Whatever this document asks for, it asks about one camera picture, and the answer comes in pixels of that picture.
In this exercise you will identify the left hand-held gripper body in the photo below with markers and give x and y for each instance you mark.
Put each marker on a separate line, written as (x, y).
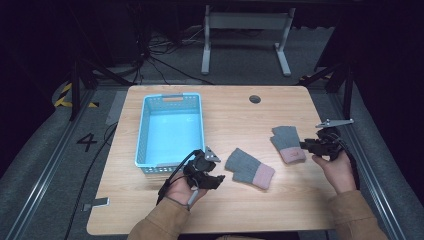
(200, 165)

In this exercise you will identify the black metal stand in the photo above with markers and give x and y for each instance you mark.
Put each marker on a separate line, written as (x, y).
(76, 90)
(348, 90)

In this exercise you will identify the grey round table grommet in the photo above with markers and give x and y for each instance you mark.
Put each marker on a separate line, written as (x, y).
(255, 99)

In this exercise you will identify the yellow black floor tape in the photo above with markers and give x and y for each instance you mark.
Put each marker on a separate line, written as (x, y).
(63, 96)

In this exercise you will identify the aluminium floor rail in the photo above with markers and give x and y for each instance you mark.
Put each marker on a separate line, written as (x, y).
(50, 163)
(366, 173)

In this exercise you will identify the grey metal table frame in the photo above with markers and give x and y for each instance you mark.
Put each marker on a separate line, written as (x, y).
(246, 20)

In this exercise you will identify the light blue perforated plastic basket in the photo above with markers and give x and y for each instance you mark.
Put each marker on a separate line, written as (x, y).
(170, 133)

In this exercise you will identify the grey knit glove pink cuff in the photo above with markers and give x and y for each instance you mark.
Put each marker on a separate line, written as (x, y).
(286, 140)
(246, 166)

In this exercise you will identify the person's left hand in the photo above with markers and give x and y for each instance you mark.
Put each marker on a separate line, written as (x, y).
(180, 193)

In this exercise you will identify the grey floor tape strip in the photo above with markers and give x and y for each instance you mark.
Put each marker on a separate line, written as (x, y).
(116, 108)

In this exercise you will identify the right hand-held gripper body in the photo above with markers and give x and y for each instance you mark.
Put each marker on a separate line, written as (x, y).
(328, 143)

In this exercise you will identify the person's right hand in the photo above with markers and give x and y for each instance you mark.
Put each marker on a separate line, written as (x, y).
(336, 173)

